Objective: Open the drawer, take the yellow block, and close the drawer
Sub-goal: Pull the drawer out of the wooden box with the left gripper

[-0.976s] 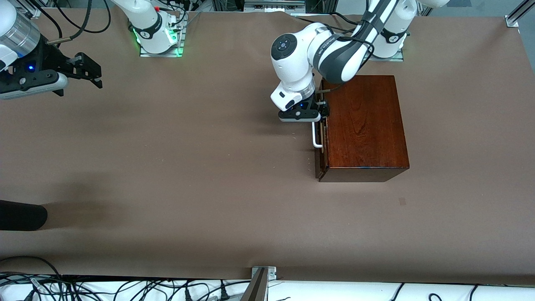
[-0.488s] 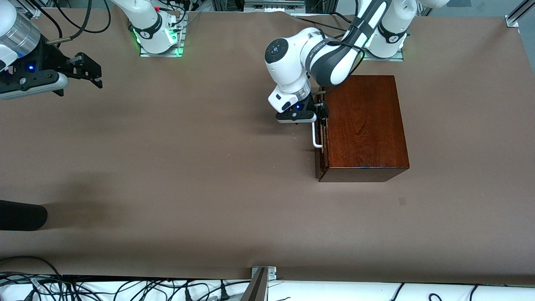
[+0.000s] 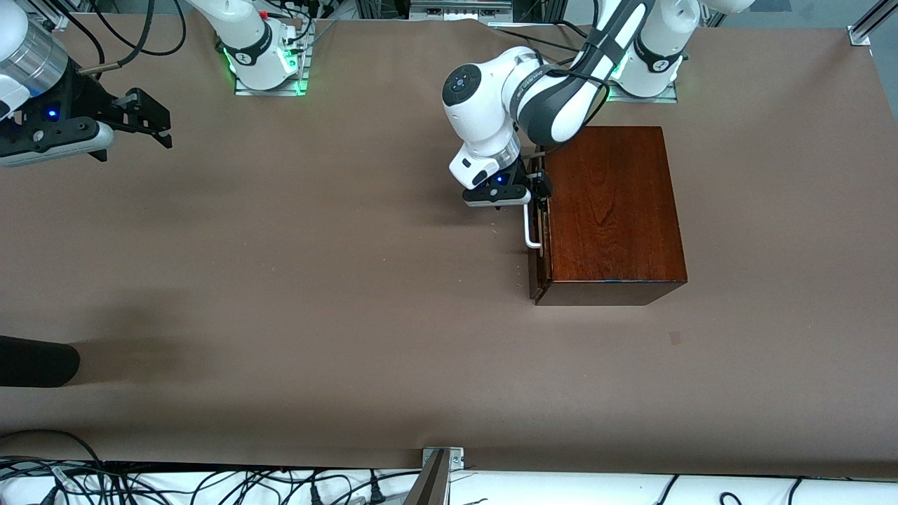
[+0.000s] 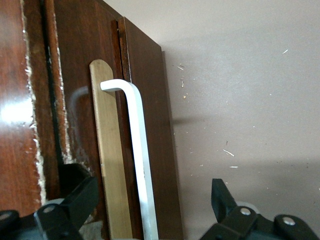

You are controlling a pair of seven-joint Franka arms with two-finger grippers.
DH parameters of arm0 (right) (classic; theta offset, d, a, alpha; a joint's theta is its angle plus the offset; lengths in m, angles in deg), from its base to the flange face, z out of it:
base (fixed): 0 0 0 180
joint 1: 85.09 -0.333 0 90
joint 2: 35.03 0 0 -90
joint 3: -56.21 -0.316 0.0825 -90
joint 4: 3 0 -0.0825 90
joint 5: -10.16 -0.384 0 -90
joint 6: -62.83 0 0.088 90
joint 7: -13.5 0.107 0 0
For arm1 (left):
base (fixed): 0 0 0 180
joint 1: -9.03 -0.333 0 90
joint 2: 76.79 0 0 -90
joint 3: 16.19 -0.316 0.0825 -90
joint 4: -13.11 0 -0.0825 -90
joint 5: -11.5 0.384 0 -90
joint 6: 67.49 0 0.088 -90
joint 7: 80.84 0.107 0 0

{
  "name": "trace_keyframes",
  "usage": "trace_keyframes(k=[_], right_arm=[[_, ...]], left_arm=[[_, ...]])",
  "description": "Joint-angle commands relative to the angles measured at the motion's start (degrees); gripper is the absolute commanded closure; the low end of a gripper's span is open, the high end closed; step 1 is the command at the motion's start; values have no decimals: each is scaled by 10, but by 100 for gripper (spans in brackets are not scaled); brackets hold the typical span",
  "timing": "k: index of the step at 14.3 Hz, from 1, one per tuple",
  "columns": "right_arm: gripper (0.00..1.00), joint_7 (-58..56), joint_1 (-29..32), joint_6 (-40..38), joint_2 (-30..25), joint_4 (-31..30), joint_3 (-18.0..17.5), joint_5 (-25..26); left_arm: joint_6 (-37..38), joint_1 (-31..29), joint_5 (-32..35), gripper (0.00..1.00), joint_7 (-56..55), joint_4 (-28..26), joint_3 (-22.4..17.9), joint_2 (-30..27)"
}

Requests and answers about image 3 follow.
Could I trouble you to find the grey metal device box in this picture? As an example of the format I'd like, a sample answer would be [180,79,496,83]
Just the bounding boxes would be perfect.
[409,0,514,18]

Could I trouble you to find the white drawer handle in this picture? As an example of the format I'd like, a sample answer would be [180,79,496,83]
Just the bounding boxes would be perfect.
[523,202,544,250]

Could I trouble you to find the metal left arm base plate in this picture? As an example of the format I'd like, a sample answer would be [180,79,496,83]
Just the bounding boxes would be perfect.
[605,81,679,105]

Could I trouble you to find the black cable on table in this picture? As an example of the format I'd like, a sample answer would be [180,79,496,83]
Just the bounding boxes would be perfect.
[491,27,597,54]

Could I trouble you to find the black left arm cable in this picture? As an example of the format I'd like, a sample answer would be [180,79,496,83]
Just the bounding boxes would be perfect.
[523,42,613,154]

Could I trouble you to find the black looped cable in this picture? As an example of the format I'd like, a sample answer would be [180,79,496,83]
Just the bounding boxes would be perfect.
[91,0,189,58]

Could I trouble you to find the aluminium frame rail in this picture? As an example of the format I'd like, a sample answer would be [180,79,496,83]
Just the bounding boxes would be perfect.
[847,0,898,47]
[28,0,72,32]

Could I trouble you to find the dark brown wooden cabinet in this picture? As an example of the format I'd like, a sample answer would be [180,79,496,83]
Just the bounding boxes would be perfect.
[535,126,688,307]

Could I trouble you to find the tangled black cables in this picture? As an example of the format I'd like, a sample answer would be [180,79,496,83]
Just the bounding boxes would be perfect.
[0,428,422,505]

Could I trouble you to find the aluminium corner bracket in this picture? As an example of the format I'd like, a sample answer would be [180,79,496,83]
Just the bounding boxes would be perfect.
[421,446,465,471]

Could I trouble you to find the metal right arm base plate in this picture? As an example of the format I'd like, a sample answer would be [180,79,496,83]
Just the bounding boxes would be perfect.
[234,74,310,97]

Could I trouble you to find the grey metal post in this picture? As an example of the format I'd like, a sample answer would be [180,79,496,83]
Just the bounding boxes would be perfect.
[401,449,451,505]

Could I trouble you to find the light wood drawer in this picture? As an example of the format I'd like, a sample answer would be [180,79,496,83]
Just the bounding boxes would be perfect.
[528,151,551,302]

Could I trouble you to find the black cylinder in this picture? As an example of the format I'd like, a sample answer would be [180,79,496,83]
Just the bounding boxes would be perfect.
[0,335,81,389]

